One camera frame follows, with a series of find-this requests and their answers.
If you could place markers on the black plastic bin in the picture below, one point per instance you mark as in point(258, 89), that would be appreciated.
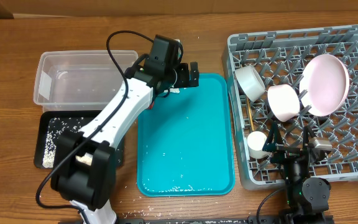
point(45, 118)

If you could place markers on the teal plastic tray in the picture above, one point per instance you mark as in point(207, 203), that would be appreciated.
point(185, 142)

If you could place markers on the white cup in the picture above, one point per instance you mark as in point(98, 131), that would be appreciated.
point(255, 142)

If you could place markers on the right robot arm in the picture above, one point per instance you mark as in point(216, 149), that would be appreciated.
point(307, 196)

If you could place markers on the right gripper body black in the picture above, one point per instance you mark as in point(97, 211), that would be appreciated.
point(284, 154)

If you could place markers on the clear plastic bin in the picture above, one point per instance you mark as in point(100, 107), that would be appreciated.
point(75, 80)

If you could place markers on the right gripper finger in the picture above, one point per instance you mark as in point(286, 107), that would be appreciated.
point(308, 134)
point(274, 141)

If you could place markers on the large pink plate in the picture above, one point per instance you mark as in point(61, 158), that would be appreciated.
point(326, 82)

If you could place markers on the small pink bowl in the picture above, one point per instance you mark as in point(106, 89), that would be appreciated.
point(283, 102)

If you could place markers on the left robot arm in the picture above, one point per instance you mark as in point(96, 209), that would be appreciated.
point(84, 169)

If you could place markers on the white napkin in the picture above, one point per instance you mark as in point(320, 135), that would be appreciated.
point(172, 90)

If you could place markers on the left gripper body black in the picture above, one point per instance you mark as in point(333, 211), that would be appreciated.
point(183, 74)

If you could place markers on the grey dishwasher rack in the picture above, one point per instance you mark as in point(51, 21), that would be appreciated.
point(280, 58)

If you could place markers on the grey bowl with rice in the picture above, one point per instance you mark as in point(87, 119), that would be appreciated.
point(250, 82)

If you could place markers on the spilled rice pile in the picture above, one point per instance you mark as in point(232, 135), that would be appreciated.
point(55, 127)

